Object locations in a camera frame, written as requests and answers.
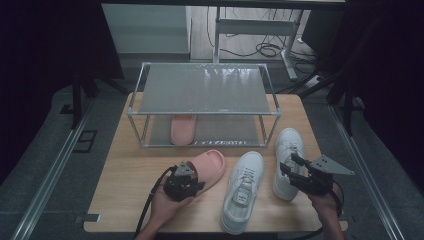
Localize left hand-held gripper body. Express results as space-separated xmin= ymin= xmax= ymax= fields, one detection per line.
xmin=162 ymin=161 xmax=201 ymax=203

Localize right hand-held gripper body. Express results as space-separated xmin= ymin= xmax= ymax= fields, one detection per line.
xmin=289 ymin=154 xmax=355 ymax=196

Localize pink slipper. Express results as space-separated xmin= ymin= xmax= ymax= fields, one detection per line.
xmin=169 ymin=114 xmax=198 ymax=146
xmin=186 ymin=149 xmax=227 ymax=194

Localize white sneaker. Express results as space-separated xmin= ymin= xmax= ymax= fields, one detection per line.
xmin=219 ymin=150 xmax=265 ymax=235
xmin=272 ymin=127 xmax=306 ymax=201

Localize metal two-tier shoe rack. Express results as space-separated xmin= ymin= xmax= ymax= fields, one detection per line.
xmin=126 ymin=62 xmax=283 ymax=148

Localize person's right hand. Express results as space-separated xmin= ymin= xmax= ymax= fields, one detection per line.
xmin=307 ymin=184 xmax=342 ymax=216

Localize person's left hand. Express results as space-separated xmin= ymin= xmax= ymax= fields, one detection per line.
xmin=149 ymin=186 xmax=194 ymax=228

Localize black stand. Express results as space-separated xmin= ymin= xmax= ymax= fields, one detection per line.
xmin=59 ymin=64 xmax=130 ymax=130
xmin=276 ymin=59 xmax=357 ymax=137

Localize dark curtain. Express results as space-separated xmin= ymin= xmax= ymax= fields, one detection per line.
xmin=341 ymin=0 xmax=424 ymax=193
xmin=0 ymin=0 xmax=125 ymax=186

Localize black box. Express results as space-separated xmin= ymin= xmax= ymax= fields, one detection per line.
xmin=301 ymin=9 xmax=346 ymax=60

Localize white cabinet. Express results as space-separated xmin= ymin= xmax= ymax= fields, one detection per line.
xmin=101 ymin=3 xmax=193 ymax=55

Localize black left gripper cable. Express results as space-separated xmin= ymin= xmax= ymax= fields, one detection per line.
xmin=134 ymin=165 xmax=178 ymax=238

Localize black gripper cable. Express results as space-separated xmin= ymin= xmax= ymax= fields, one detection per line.
xmin=293 ymin=180 xmax=345 ymax=240
xmin=134 ymin=165 xmax=178 ymax=238

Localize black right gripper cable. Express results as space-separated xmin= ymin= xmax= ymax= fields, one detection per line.
xmin=293 ymin=180 xmax=345 ymax=240

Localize metal floor rail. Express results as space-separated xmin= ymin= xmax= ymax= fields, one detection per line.
xmin=328 ymin=97 xmax=407 ymax=240
xmin=9 ymin=99 xmax=97 ymax=240

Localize black floor cables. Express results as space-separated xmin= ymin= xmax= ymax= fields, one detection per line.
xmin=205 ymin=6 xmax=319 ymax=65

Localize white desk frame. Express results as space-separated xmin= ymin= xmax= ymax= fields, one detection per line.
xmin=213 ymin=6 xmax=306 ymax=82

